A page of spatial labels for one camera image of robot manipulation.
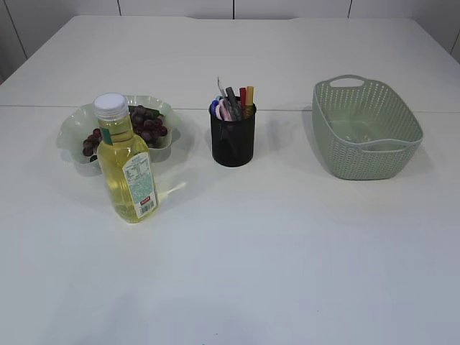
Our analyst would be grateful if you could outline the pink scissors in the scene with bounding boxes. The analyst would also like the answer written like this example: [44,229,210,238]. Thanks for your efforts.
[215,98,234,121]

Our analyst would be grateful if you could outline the blue scissors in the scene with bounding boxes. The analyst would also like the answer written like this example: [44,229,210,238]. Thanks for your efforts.
[209,96,222,117]

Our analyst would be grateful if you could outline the silver glitter pen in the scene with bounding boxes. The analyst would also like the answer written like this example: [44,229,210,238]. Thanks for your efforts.
[225,87,242,121]

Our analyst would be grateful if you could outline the gold glitter pen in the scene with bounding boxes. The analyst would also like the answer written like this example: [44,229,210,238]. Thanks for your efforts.
[245,86,254,118]

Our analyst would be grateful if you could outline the red glitter pen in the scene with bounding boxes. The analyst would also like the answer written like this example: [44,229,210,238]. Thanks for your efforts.
[239,87,247,118]

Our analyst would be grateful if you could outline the clear plastic ruler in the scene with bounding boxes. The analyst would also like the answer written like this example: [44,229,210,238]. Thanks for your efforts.
[217,77,227,98]

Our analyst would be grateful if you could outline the red artificial grape bunch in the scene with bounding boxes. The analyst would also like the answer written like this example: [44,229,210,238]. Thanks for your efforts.
[82,105,168,162]

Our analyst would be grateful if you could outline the yellow oil bottle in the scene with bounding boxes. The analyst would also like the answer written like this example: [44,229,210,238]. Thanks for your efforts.
[93,93,158,224]

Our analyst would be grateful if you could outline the clear plastic sheet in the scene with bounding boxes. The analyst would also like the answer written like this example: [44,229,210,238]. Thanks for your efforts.
[340,122,383,144]

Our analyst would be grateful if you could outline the black mesh pen holder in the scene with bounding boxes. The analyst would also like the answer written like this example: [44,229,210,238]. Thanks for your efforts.
[208,101,257,167]

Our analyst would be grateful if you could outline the green woven plastic basket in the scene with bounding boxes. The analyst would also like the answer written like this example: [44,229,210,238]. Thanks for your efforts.
[312,75,423,180]

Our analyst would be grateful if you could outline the pale green wavy plate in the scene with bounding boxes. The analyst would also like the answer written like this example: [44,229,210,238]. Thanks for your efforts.
[56,95,180,176]

